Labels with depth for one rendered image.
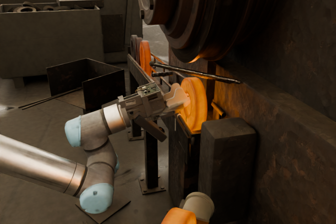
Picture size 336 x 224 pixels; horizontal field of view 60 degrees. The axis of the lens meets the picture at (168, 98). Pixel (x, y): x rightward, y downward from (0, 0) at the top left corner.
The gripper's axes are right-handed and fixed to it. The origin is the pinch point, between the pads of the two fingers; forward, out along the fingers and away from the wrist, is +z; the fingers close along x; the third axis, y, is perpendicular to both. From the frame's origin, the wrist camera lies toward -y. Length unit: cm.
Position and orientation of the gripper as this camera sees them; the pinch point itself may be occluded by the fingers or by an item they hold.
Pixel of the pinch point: (192, 98)
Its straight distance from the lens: 83.3
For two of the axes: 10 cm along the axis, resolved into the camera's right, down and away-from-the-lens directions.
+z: 9.4, -3.3, 1.2
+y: -2.5, -8.6, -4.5
